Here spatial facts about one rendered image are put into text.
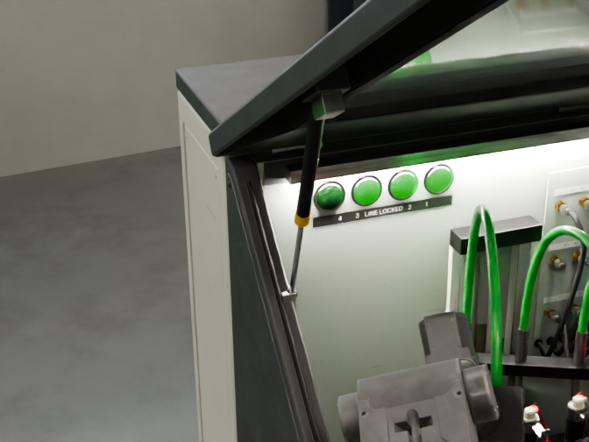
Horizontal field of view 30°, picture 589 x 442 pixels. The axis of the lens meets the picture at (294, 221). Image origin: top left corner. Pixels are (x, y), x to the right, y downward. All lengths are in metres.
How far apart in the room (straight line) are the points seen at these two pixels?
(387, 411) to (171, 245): 3.83
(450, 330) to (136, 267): 3.26
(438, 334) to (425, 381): 0.46
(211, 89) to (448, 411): 1.06
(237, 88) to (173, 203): 3.23
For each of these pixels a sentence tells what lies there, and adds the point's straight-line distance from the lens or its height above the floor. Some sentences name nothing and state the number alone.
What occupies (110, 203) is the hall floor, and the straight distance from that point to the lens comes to 4.99.
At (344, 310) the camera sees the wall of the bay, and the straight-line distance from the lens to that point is 1.74.
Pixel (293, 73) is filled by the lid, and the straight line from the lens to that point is 1.18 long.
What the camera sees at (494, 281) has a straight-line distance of 1.39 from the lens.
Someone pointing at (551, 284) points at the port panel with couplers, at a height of 1.15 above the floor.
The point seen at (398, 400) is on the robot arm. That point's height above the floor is 1.61.
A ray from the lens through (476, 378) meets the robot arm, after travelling 0.79.
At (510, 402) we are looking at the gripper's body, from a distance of 1.33.
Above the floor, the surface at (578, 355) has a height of 1.12.
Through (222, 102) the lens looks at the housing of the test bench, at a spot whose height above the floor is 1.50.
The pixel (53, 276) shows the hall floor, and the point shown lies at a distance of 4.42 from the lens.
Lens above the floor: 2.06
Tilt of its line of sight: 26 degrees down
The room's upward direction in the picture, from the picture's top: 1 degrees counter-clockwise
